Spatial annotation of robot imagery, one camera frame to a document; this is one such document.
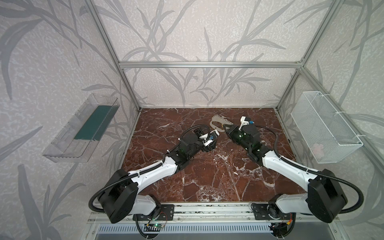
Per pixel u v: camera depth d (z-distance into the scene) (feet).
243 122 2.45
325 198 1.35
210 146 2.38
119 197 1.35
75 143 2.09
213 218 2.41
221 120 2.75
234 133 2.34
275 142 3.28
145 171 1.56
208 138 2.09
